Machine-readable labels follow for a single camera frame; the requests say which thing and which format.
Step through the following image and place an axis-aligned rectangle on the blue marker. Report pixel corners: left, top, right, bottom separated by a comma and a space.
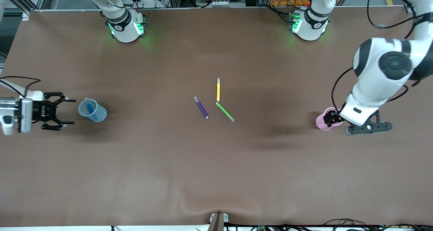
85, 97, 98, 120

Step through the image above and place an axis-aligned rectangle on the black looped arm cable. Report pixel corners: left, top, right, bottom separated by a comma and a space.
331, 67, 354, 114

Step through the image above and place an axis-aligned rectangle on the brown table cover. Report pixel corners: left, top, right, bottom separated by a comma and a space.
0, 8, 433, 227

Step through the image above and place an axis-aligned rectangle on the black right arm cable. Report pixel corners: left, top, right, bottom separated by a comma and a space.
0, 76, 42, 97

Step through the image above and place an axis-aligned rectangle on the black cable with connector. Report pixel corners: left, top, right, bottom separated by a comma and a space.
359, 0, 417, 39

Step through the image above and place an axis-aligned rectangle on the light blue mesh cup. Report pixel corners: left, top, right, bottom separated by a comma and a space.
78, 98, 107, 122

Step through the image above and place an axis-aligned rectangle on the pink cup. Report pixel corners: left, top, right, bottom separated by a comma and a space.
316, 107, 343, 131

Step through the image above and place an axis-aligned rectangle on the purple marker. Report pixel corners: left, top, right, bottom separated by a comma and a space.
193, 96, 209, 119

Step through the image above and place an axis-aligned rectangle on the green marker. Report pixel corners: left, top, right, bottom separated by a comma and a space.
215, 102, 235, 122

